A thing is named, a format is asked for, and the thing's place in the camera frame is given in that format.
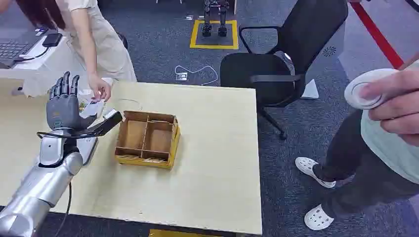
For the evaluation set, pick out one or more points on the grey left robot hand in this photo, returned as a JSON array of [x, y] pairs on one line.
[[62, 109]]

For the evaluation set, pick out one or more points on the white printed card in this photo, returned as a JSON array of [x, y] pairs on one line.
[[93, 107]]

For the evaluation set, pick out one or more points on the white round controller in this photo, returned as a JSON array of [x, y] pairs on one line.
[[356, 90]]

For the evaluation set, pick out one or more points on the person's hand over desk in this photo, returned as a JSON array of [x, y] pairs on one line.
[[100, 87]]

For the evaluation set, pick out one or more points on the white side desk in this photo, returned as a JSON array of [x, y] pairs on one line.
[[49, 63]]

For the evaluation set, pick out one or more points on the black flat device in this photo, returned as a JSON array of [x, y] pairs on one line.
[[52, 39]]

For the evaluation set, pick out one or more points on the dark laptop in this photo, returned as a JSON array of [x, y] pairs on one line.
[[14, 47]]

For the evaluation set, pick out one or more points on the person at desk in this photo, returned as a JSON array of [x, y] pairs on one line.
[[98, 39]]

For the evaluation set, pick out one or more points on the wooden compartment card box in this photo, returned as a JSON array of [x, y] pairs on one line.
[[149, 139]]

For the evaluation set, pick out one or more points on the silver floor socket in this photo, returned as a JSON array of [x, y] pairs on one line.
[[181, 77]]

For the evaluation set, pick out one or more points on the yellow floor tape square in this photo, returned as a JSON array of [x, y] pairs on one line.
[[194, 34]]

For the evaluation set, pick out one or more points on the yellow floor tape strip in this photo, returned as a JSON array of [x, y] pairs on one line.
[[176, 233]]

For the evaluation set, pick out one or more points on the black robot legs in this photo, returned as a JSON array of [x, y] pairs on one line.
[[214, 19]]

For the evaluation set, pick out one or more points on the black office chair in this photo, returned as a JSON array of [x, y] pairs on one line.
[[281, 65]]

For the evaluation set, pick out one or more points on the white paper sheet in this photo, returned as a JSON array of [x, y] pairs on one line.
[[311, 91]]

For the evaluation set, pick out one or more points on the white clog shoe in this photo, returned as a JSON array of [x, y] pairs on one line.
[[317, 218], [312, 170]]

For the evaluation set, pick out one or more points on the standing person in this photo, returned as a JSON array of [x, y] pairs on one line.
[[366, 170]]

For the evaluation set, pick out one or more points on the person's hand holding controller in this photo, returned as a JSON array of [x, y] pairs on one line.
[[397, 101]]

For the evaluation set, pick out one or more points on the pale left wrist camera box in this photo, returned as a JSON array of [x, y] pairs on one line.
[[87, 149]]

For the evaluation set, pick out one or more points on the black wrist mount bracket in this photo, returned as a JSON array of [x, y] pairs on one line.
[[109, 124]]

